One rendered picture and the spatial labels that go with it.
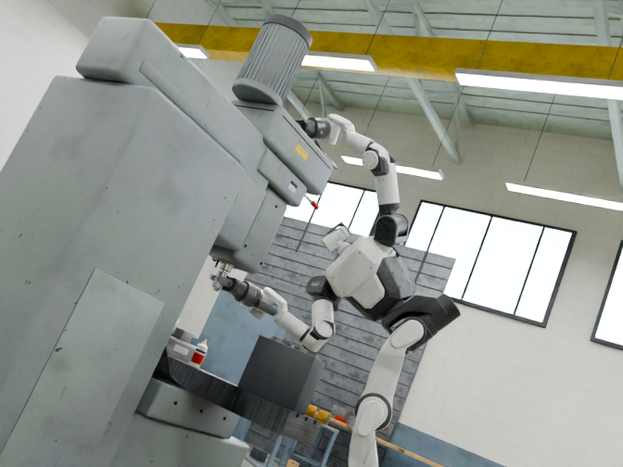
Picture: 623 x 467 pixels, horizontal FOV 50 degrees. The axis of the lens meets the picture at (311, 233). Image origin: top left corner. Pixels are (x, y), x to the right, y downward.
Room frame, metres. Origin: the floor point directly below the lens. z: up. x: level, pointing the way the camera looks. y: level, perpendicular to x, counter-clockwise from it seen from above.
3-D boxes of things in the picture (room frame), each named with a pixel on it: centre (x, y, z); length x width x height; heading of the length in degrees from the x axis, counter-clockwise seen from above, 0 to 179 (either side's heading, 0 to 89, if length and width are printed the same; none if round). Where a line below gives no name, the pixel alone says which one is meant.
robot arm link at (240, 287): (2.63, 0.18, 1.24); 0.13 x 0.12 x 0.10; 37
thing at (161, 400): (2.57, 0.25, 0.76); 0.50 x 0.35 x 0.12; 146
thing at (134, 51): (2.16, 0.53, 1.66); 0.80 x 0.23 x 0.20; 146
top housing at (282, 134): (2.56, 0.26, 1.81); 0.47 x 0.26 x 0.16; 146
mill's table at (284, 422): (2.60, 0.29, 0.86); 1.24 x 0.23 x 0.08; 56
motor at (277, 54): (2.37, 0.39, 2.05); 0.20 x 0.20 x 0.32
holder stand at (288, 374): (2.31, -0.10, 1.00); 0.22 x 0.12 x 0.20; 66
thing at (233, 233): (2.41, 0.36, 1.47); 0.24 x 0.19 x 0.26; 56
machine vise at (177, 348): (2.68, 0.36, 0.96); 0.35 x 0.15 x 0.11; 144
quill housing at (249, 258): (2.57, 0.25, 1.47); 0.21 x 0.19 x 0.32; 56
